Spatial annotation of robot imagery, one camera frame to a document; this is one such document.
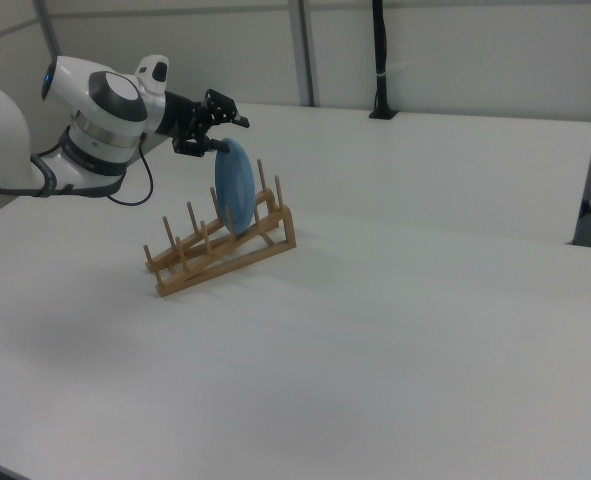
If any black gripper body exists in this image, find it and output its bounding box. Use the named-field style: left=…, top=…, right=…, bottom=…
left=155, top=91, right=210, bottom=146

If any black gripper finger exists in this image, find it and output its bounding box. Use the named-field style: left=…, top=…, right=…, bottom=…
left=171, top=136, right=231, bottom=160
left=199, top=88, right=251, bottom=131

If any blue round plate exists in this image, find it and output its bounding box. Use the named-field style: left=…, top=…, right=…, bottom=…
left=213, top=137, right=257, bottom=239

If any wooden plate rack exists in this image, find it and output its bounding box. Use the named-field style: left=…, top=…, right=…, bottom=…
left=142, top=158, right=297, bottom=299

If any black pole with base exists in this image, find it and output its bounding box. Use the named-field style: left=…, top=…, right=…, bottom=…
left=367, top=0, right=401, bottom=121

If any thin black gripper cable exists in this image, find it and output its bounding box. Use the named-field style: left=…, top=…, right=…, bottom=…
left=105, top=143, right=156, bottom=207

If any grey metal partition post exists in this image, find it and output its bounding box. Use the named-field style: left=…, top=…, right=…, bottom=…
left=30, top=0, right=62, bottom=59
left=288, top=0, right=322, bottom=107

